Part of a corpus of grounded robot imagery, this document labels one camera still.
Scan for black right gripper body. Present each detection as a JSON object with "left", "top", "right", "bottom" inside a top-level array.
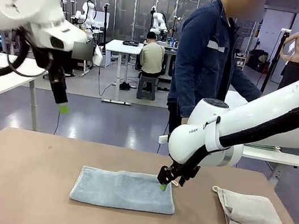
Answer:
[{"left": 167, "top": 160, "right": 202, "bottom": 190}]

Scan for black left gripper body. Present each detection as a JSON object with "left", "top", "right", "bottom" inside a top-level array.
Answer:
[{"left": 27, "top": 45, "right": 71, "bottom": 90}]

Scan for light blue towel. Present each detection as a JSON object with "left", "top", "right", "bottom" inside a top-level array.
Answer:
[{"left": 68, "top": 162, "right": 181, "bottom": 218}]

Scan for white terry towel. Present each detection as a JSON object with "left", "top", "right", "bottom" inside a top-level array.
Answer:
[{"left": 207, "top": 185, "right": 296, "bottom": 224}]

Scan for person's right forearm denim sleeve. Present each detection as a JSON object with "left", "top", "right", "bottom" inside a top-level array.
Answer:
[{"left": 170, "top": 73, "right": 202, "bottom": 120}]

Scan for person's left forearm denim sleeve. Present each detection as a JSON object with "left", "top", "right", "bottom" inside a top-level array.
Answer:
[{"left": 228, "top": 71, "right": 267, "bottom": 103}]

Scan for black pole stand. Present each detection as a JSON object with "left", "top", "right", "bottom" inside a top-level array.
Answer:
[{"left": 96, "top": 2, "right": 115, "bottom": 54}]

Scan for black sneaker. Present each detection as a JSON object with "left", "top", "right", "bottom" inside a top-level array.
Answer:
[{"left": 118, "top": 81, "right": 132, "bottom": 92}]

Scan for white standing desk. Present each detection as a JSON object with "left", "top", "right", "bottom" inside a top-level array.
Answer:
[{"left": 96, "top": 38, "right": 150, "bottom": 108}]

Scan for green towel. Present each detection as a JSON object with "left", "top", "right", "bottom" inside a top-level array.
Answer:
[{"left": 243, "top": 141, "right": 282, "bottom": 154}]

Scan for black flat device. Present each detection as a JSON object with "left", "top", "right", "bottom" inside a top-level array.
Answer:
[{"left": 122, "top": 39, "right": 145, "bottom": 49}]

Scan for grey plastic stool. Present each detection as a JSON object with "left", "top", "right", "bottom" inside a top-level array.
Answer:
[{"left": 135, "top": 75, "right": 159, "bottom": 102}]

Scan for seated person in beige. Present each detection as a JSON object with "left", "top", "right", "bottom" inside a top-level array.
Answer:
[{"left": 134, "top": 30, "right": 170, "bottom": 82}]

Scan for person in denim jacket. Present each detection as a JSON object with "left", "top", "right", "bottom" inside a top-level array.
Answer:
[{"left": 161, "top": 0, "right": 280, "bottom": 149}]

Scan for wooden shoe rack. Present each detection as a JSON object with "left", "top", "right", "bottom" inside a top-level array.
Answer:
[{"left": 232, "top": 54, "right": 247, "bottom": 74}]

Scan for black bags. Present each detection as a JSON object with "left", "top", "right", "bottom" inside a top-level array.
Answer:
[{"left": 245, "top": 47, "right": 272, "bottom": 74}]

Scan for black tripod with white box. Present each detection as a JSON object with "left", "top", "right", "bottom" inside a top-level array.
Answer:
[{"left": 259, "top": 24, "right": 293, "bottom": 96}]

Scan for thin black stand cable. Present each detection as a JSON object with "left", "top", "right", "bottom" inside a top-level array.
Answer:
[{"left": 52, "top": 110, "right": 62, "bottom": 135}]

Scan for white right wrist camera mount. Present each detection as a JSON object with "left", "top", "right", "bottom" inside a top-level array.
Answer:
[{"left": 157, "top": 132, "right": 171, "bottom": 145}]

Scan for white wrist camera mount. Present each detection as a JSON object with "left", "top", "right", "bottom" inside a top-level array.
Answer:
[
  {"left": 157, "top": 132, "right": 171, "bottom": 145},
  {"left": 90, "top": 44, "right": 106, "bottom": 67}
]

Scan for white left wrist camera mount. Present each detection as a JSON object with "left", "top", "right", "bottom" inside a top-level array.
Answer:
[{"left": 90, "top": 44, "right": 106, "bottom": 67}]

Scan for black right arm cable sheath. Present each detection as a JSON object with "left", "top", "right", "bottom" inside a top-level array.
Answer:
[{"left": 170, "top": 69, "right": 299, "bottom": 198}]

